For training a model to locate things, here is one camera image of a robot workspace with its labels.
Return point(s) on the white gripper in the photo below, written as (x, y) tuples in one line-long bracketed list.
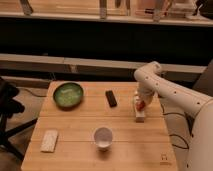
[(145, 95)]

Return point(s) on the black rectangular block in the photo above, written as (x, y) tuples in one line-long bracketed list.
[(111, 98)]

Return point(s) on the white cup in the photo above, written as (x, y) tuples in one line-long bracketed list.
[(103, 138)]

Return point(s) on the black tripod stand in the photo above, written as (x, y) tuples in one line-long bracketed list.
[(9, 107)]

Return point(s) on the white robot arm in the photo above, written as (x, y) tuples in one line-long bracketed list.
[(194, 103)]

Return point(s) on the green bowl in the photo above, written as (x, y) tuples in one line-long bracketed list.
[(68, 95)]

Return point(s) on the white bottle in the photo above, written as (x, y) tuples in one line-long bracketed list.
[(139, 115)]

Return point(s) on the red orange pepper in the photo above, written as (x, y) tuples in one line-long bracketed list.
[(140, 105)]

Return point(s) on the white sponge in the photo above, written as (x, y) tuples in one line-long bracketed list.
[(49, 141)]

